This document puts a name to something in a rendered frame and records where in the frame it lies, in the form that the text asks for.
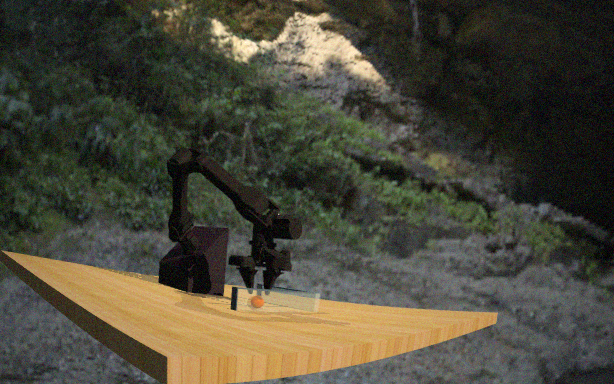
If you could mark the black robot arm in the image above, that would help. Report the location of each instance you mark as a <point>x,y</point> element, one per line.
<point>248,201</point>

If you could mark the low clear glass walls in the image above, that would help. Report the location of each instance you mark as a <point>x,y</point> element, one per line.
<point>273,301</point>

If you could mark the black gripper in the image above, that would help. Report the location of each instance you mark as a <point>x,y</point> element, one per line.
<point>247,264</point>

